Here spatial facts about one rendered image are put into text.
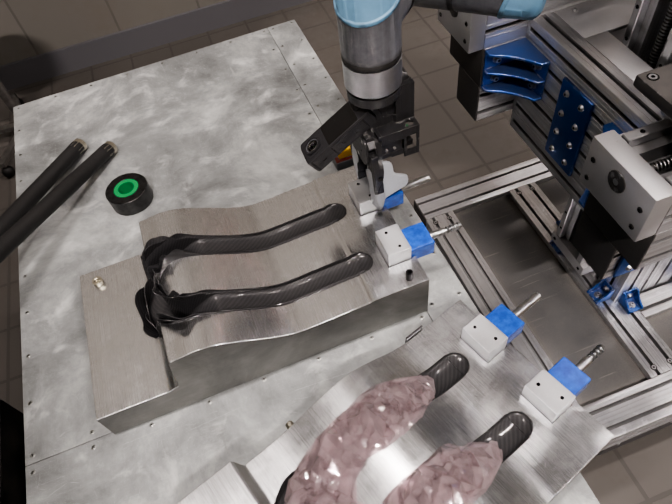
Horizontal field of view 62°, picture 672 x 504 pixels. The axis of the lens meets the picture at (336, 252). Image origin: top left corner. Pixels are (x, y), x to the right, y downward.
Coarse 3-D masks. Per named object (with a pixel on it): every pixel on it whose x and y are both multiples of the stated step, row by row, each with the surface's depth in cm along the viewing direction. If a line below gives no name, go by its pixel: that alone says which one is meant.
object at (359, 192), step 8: (424, 176) 91; (352, 184) 89; (360, 184) 89; (368, 184) 89; (408, 184) 91; (416, 184) 91; (352, 192) 89; (360, 192) 88; (368, 192) 88; (400, 192) 89; (352, 200) 91; (360, 200) 87; (368, 200) 87; (392, 200) 89; (400, 200) 90; (360, 208) 87; (368, 208) 88; (376, 208) 89; (360, 216) 89
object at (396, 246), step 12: (384, 228) 83; (396, 228) 83; (408, 228) 84; (420, 228) 84; (444, 228) 85; (456, 228) 85; (384, 240) 82; (396, 240) 82; (408, 240) 83; (420, 240) 83; (432, 240) 83; (384, 252) 82; (396, 252) 80; (408, 252) 81; (420, 252) 83; (432, 252) 84; (396, 264) 83
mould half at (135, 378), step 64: (320, 192) 92; (192, 256) 82; (256, 256) 86; (320, 256) 85; (128, 320) 85; (192, 320) 75; (256, 320) 78; (320, 320) 79; (384, 320) 85; (128, 384) 79; (192, 384) 78
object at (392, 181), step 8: (368, 168) 81; (384, 168) 82; (392, 168) 82; (368, 176) 83; (384, 176) 82; (392, 176) 83; (400, 176) 83; (384, 184) 83; (392, 184) 84; (400, 184) 84; (384, 192) 84; (392, 192) 85; (376, 200) 84; (384, 200) 85
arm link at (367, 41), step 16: (336, 0) 63; (352, 0) 60; (368, 0) 60; (384, 0) 61; (400, 0) 63; (352, 16) 62; (368, 16) 61; (384, 16) 62; (400, 16) 64; (352, 32) 64; (368, 32) 63; (384, 32) 63; (400, 32) 66; (352, 48) 65; (368, 48) 65; (384, 48) 65; (400, 48) 68; (352, 64) 67; (368, 64) 66; (384, 64) 67
